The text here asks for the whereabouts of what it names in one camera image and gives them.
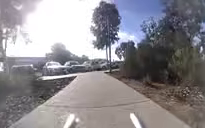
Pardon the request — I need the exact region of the grey concrete path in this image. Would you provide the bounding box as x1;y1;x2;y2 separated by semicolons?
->
9;70;191;128

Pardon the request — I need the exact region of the tall slender tree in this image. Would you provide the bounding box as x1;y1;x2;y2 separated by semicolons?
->
89;0;123;74

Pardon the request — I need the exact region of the group of dark trees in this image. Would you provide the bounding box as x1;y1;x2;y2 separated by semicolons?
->
44;42;90;65

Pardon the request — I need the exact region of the pale concrete kerb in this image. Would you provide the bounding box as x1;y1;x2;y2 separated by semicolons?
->
36;73;86;82

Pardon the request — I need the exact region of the row of parked cars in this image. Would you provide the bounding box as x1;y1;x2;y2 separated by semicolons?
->
0;59;123;81

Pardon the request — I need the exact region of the row of trees and bushes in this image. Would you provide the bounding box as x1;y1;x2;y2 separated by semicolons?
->
114;0;205;88

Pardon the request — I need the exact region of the robot's own part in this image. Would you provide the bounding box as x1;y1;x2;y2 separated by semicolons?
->
129;112;143;128
63;113;77;128

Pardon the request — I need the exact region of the low building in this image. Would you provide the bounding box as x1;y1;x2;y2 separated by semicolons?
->
4;55;48;68

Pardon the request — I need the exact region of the brown mulch ground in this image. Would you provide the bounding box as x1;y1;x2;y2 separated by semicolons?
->
106;70;205;128

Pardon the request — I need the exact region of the mulch strip with leaves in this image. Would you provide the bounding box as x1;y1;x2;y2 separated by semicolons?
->
0;75;78;128

